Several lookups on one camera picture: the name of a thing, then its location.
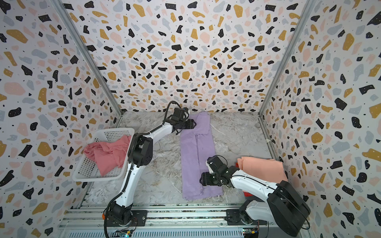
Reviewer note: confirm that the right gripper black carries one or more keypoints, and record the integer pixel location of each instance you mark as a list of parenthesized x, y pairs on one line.
[(207, 178)]

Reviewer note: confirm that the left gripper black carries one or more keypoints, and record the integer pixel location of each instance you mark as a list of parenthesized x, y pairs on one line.
[(190, 124)]

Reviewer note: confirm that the lilac purple t-shirt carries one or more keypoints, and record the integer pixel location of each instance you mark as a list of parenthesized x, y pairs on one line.
[(197, 145)]

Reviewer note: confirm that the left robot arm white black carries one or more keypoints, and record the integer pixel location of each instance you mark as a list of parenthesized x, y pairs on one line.
[(140, 154)]

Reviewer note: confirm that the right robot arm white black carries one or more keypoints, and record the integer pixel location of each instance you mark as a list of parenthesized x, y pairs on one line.
[(277, 202)]

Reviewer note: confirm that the folded salmon pink t-shirt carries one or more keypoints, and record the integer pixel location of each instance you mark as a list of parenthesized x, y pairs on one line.
[(266, 169)]

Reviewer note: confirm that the white perforated vent strip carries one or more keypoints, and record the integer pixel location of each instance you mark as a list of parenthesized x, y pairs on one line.
[(164, 233)]

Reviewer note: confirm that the right green circuit board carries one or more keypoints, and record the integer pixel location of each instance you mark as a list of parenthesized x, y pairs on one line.
[(251, 233)]

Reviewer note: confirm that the green circuit board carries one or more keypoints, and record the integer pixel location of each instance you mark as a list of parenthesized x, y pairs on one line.
[(124, 233), (251, 233)]

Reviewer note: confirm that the pink red t-shirt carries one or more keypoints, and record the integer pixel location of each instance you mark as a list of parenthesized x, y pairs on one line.
[(107, 155)]

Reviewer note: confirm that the white plastic laundry basket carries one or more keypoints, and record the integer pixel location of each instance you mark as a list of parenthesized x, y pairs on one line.
[(88, 171)]

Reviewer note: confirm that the left green circuit board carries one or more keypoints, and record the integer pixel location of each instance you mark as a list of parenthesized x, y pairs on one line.
[(124, 233)]

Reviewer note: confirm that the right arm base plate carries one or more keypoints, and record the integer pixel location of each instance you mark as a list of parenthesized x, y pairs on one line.
[(235, 218)]

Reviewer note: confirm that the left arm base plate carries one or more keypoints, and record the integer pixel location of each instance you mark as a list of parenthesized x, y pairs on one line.
[(134, 218)]

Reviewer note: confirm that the aluminium mounting rail frame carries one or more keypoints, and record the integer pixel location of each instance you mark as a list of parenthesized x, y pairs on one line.
[(163, 216)]

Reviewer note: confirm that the right corner aluminium post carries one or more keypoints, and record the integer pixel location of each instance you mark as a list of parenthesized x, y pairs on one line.
[(289, 51)]

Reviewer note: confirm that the corner aluminium post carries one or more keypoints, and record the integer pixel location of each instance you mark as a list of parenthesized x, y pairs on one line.
[(62, 13), (289, 51)]

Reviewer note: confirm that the left corner aluminium post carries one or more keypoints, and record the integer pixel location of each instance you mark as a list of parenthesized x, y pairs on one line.
[(62, 13)]

